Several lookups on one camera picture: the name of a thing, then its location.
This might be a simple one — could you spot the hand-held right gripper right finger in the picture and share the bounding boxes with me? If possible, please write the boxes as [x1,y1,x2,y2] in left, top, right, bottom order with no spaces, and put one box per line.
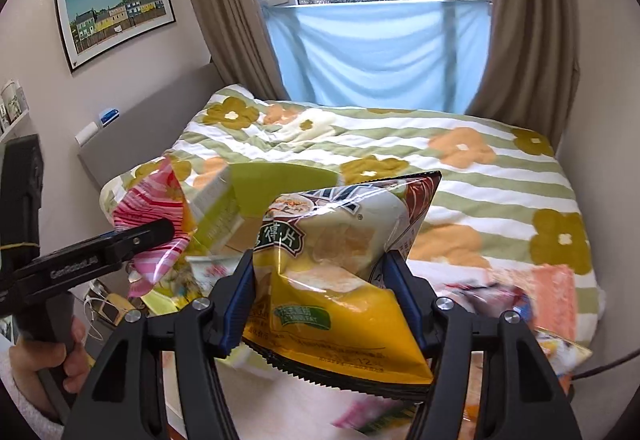
[382,250,583,440]

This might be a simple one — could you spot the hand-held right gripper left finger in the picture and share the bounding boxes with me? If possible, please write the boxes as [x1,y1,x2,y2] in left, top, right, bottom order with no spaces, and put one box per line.
[62,250,258,440]

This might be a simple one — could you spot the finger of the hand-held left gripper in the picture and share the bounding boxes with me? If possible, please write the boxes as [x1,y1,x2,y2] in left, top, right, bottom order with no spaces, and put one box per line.
[102,219,177,267]

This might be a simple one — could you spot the pink striped snack packet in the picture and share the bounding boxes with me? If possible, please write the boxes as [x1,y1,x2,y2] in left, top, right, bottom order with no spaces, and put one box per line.
[112,157,200,299]

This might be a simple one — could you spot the yellow potato chip bag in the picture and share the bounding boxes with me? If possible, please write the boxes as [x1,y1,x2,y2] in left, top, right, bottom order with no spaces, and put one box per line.
[240,171,443,393]

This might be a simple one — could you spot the green cardboard box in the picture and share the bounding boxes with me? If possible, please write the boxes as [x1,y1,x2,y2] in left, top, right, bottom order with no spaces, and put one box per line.
[189,162,347,266]

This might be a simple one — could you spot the person's left forearm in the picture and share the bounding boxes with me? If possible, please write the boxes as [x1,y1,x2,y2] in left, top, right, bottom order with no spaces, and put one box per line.
[0,345,68,440]

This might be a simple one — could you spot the person's left hand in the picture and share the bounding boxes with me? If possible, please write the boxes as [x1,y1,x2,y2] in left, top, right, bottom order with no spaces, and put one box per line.
[10,317,90,403]

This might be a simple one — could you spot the white red snack packet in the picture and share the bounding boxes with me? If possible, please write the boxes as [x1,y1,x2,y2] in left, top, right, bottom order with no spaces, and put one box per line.
[185,254,242,302]

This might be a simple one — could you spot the dark blurry snack packet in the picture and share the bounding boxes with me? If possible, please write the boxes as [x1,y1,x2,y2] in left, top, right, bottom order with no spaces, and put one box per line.
[440,279,537,322]

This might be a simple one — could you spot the floral striped blanket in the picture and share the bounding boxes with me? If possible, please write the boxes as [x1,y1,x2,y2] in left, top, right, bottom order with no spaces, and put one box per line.
[100,84,605,351]

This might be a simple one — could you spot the grey headboard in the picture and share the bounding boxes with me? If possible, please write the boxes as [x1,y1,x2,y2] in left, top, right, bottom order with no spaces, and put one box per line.
[76,64,236,191]

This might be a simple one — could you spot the small white box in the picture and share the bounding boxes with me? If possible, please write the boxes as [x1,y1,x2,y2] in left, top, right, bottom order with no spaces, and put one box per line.
[75,122,101,147]

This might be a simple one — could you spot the pink green snack packet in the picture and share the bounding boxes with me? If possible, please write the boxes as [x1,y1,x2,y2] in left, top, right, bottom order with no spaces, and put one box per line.
[334,397,418,437]

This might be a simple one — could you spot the white mug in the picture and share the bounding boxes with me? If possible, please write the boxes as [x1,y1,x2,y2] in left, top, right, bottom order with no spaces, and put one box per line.
[0,79,27,122]

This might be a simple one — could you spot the yellow white snack packet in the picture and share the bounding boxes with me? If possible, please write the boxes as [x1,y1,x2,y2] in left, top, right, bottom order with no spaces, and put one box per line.
[534,326,594,380]

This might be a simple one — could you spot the framed houses picture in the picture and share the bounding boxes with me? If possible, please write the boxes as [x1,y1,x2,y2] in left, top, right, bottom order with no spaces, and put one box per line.
[54,0,179,74]

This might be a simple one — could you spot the light blue cloth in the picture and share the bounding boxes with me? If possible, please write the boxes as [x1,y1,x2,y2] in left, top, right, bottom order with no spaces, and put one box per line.
[261,0,493,113]

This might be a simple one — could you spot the brown curtain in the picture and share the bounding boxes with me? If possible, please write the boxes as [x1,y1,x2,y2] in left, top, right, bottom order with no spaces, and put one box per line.
[462,0,582,155]
[172,0,290,102]

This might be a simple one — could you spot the floor clutter with cables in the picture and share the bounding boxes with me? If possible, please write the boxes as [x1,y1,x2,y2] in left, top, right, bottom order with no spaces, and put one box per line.
[82,277,147,328]

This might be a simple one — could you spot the black cable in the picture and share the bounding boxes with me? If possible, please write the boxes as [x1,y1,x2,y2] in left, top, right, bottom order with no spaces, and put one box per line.
[571,345,637,382]

